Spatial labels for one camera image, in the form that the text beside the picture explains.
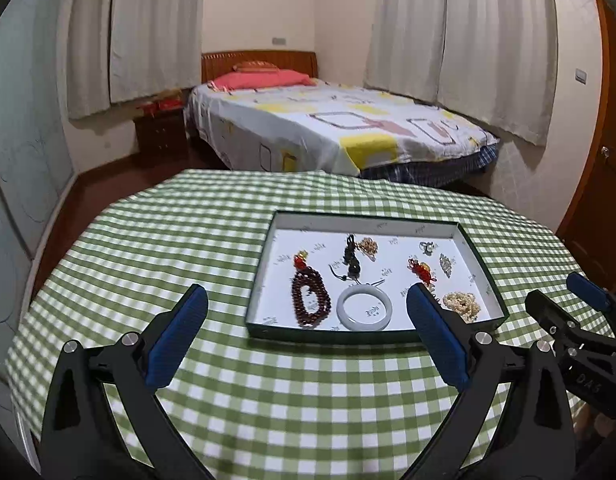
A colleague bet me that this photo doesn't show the red knot gold charm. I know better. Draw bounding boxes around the red knot gold charm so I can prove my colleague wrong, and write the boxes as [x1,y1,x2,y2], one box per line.
[407,257,439,288]

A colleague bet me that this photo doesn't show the red patterned pillow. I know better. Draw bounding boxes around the red patterned pillow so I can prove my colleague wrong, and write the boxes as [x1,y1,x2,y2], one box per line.
[233,61,279,74]

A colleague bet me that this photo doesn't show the black corded pendant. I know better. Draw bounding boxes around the black corded pendant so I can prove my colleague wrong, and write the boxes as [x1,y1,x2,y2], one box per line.
[330,234,389,286]

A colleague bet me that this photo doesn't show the white printed tray green rim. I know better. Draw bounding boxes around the white printed tray green rim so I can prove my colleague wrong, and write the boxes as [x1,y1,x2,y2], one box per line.
[244,210,511,346]

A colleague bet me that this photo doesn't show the green checked tablecloth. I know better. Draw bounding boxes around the green checked tablecloth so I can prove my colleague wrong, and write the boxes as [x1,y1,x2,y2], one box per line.
[5,169,616,480]

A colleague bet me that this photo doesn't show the dark red bead bracelet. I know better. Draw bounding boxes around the dark red bead bracelet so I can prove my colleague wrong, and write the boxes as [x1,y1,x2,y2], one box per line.
[291,267,333,330]

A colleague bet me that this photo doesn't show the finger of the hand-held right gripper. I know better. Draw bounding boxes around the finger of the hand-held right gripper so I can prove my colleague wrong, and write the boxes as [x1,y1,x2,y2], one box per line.
[525,290,584,347]
[568,272,616,321]

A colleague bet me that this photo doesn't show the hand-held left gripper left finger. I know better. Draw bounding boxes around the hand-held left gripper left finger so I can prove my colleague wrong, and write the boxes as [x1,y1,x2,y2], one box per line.
[40,284,213,480]

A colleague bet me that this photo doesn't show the pink pillow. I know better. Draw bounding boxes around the pink pillow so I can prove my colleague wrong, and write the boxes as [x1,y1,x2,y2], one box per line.
[211,69,316,92]

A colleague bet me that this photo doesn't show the white jade bangle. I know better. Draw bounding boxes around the white jade bangle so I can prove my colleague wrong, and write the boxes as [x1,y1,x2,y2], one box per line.
[336,284,393,332]

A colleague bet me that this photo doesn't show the wooden headboard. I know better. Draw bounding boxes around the wooden headboard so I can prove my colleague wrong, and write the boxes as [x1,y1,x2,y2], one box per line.
[201,50,319,86]

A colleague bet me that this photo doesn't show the blue plaid bed skirt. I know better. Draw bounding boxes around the blue plaid bed skirt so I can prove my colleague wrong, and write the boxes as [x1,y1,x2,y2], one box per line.
[360,145,501,186]

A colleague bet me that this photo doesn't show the bed with patterned sheet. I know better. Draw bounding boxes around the bed with patterned sheet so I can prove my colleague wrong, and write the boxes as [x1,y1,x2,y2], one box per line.
[185,80,498,177]

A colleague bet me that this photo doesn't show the red gift boxes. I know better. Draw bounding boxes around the red gift boxes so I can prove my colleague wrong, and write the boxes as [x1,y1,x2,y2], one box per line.
[137,100,183,116]

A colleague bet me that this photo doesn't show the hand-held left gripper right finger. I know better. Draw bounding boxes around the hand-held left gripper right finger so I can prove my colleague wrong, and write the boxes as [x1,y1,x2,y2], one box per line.
[395,282,578,480]

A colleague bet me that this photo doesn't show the cream pearl bracelet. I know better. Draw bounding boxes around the cream pearl bracelet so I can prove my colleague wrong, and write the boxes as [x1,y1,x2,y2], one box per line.
[442,291,482,322]

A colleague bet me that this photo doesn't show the wooden door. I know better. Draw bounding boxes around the wooden door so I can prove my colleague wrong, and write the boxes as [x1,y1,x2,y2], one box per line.
[558,0,616,291]

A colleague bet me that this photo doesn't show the white curtain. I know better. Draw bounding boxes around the white curtain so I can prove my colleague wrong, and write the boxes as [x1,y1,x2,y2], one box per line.
[110,0,206,103]
[67,0,115,120]
[438,0,558,148]
[364,0,446,106]

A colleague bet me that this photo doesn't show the wooden nightstand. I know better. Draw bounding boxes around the wooden nightstand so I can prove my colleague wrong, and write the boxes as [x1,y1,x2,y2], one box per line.
[134,107,189,161]

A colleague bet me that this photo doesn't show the frosted glass wardrobe door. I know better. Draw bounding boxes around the frosted glass wardrobe door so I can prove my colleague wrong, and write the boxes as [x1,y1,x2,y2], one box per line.
[0,0,79,411]

